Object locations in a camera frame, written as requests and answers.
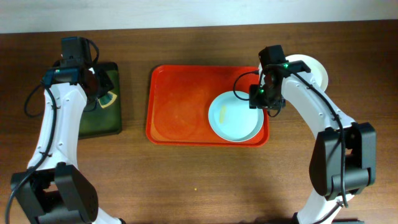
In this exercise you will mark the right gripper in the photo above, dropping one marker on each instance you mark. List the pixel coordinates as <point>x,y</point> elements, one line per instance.
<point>276,104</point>

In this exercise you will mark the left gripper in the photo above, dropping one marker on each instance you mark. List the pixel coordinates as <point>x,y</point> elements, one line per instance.
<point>101,83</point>

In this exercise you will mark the green and yellow sponge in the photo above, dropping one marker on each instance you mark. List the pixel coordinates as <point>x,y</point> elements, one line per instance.
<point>107,100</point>

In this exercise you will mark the light blue plate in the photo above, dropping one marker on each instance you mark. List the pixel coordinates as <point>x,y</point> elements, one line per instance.
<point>231,118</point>

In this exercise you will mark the white plate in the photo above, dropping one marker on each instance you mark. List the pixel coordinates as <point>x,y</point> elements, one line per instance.
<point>318,70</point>

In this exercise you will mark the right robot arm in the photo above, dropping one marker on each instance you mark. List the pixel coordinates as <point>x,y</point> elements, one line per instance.
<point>343,161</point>

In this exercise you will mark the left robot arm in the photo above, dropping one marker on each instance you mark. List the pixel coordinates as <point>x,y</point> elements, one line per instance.
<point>52,189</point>

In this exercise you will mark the green cloth in tray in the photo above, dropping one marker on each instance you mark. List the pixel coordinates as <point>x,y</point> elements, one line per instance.
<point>97,121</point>

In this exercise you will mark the black rectangular tray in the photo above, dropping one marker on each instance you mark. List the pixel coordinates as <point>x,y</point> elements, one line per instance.
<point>85,100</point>

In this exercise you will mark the red plastic tray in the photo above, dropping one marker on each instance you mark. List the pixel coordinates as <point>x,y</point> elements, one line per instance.
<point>179,101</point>

